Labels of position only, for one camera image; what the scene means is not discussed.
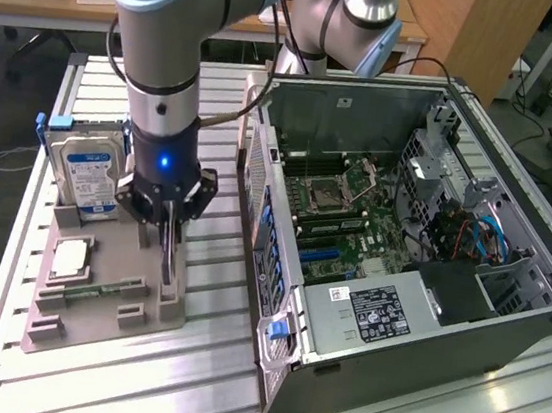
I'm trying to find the blue expansion slot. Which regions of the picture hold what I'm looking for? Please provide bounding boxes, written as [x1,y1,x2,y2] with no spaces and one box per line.
[297,244,343,270]

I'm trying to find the installed RAM sticks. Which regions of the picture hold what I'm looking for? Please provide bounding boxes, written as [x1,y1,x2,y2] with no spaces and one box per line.
[296,210,364,242]

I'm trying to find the CPU socket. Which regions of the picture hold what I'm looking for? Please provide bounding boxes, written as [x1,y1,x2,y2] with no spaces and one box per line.
[304,174,350,217]

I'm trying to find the red wire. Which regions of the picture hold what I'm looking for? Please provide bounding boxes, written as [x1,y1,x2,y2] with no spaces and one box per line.
[450,213,483,263]

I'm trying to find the metal disk bay cage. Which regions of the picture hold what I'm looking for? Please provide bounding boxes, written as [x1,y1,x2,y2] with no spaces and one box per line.
[384,125,473,264]

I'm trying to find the open black PC case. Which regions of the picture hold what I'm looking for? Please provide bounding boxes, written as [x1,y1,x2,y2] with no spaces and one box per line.
[203,50,552,413]

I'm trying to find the black cable behind case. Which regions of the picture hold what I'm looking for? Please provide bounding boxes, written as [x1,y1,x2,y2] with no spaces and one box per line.
[382,53,457,86]

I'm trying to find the wooden cabinet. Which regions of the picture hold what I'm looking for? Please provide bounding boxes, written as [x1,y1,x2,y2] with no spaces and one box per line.
[384,0,552,113]

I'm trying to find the green motherboard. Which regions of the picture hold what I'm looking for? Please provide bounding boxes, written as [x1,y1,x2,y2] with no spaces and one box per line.
[270,144,443,295]

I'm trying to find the silver CPU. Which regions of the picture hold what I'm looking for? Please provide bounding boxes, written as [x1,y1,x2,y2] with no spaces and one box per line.
[48,238,89,280]

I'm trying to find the grey power supply unit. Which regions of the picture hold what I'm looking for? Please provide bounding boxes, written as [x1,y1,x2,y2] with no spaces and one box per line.
[294,258,450,372]

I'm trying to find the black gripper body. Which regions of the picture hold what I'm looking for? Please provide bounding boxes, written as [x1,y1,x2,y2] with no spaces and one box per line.
[119,109,213,232]

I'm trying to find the green RAM stick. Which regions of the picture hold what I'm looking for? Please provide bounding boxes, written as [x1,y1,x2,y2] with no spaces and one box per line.
[59,276,127,306]

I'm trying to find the blue case latch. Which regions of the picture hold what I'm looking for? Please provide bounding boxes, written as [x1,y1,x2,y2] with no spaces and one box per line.
[266,320,290,342]

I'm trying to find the grey parts rack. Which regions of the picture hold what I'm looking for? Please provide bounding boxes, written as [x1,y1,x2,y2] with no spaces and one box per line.
[18,187,201,373]

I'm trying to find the blue wire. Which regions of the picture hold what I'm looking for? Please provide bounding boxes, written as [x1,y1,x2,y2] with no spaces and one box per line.
[469,212,513,267]

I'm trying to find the graphics card with metal bracket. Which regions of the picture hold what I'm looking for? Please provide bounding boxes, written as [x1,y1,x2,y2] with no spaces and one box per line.
[150,198,190,301]

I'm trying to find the metal socket cover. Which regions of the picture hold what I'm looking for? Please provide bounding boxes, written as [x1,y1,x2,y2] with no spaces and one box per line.
[339,155,381,196]

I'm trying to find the wooden desk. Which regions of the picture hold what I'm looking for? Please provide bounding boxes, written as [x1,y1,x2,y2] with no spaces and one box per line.
[0,0,433,79]

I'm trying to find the hard disk in blue caddy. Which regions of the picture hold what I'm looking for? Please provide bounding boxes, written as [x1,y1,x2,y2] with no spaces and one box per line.
[22,109,139,227]

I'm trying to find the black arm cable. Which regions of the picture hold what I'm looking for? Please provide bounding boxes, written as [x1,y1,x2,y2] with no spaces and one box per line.
[97,0,288,137]

